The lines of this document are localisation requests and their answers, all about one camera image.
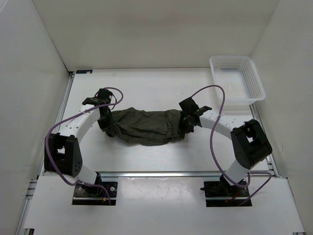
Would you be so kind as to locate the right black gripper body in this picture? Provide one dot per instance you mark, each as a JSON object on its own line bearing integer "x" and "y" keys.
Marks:
{"x": 185, "y": 126}

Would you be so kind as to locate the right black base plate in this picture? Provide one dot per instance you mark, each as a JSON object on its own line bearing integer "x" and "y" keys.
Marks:
{"x": 218, "y": 196}

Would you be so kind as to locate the small blue label sticker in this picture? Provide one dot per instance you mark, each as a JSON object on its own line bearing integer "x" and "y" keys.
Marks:
{"x": 84, "y": 71}

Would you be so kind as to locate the white perforated plastic basket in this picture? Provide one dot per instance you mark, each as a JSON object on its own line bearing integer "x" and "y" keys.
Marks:
{"x": 238, "y": 77}

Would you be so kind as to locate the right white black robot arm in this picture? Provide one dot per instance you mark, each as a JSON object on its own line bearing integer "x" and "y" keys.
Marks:
{"x": 249, "y": 141}

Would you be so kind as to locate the olive green shorts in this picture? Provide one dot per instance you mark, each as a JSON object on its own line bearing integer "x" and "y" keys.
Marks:
{"x": 148, "y": 128}

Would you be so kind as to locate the aluminium front rail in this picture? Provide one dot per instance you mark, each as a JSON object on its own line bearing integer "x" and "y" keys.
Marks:
{"x": 160, "y": 174}

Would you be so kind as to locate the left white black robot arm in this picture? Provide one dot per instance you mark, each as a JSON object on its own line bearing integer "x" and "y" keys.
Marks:
{"x": 62, "y": 151}

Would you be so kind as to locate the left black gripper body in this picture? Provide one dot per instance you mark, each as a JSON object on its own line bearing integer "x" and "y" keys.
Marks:
{"x": 105, "y": 121}

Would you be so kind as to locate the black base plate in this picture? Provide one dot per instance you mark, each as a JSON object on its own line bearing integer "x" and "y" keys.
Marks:
{"x": 95, "y": 196}
{"x": 218, "y": 196}

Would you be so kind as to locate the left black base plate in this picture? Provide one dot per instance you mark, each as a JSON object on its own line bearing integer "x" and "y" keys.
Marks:
{"x": 95, "y": 196}

